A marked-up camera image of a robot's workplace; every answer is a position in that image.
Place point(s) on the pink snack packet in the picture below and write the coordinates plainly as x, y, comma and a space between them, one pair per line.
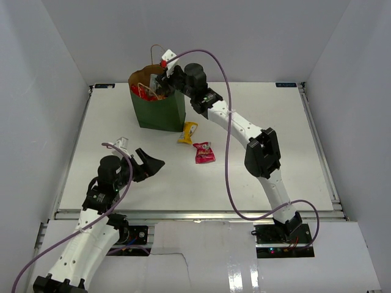
204, 153

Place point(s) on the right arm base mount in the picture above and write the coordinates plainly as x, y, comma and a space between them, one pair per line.
272, 243

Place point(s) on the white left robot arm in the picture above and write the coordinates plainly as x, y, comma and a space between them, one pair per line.
99, 228

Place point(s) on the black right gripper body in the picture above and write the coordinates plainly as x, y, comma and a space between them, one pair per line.
178, 79

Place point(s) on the large red snack bag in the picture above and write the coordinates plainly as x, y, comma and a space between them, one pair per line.
145, 92

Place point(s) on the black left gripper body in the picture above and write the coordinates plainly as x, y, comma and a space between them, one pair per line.
121, 182

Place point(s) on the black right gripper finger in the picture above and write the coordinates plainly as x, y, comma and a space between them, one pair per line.
164, 90
161, 80

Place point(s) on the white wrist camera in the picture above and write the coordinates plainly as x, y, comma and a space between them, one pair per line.
168, 61
122, 143

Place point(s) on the aluminium table frame rail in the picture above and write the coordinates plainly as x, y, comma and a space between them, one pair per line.
186, 191

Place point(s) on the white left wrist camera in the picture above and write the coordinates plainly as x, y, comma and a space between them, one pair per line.
122, 143

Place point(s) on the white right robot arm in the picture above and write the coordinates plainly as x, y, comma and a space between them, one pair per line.
262, 152

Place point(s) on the yellow snack packet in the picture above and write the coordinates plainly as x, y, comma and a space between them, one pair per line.
188, 130

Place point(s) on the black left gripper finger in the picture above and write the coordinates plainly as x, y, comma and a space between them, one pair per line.
141, 175
150, 165

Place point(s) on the grey foil snack packet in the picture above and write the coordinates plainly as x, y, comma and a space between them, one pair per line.
153, 84

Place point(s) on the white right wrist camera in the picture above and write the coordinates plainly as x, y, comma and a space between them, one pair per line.
168, 61

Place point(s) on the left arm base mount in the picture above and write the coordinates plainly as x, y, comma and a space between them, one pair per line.
132, 235

